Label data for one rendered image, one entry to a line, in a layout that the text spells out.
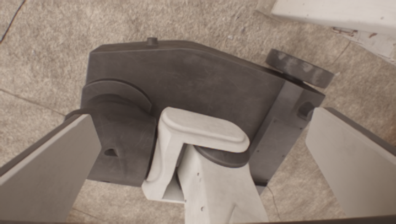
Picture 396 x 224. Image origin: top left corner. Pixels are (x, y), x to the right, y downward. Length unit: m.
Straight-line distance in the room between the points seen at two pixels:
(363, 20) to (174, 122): 0.41
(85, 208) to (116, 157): 0.74
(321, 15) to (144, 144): 0.49
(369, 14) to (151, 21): 0.51
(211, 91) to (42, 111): 0.57
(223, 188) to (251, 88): 0.29
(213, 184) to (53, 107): 0.61
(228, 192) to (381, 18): 0.41
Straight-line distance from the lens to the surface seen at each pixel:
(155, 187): 0.45
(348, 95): 1.03
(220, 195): 0.35
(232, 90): 0.53
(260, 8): 0.69
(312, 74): 0.60
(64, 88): 0.75
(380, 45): 0.65
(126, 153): 0.38
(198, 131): 0.39
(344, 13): 0.54
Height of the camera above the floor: 0.64
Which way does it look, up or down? 60 degrees down
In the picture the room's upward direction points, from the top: 162 degrees clockwise
